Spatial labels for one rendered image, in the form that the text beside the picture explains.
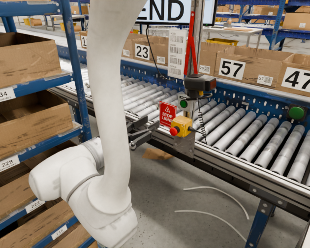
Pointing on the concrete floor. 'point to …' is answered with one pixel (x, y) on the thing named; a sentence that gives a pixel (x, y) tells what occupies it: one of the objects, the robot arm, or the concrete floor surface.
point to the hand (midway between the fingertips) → (147, 124)
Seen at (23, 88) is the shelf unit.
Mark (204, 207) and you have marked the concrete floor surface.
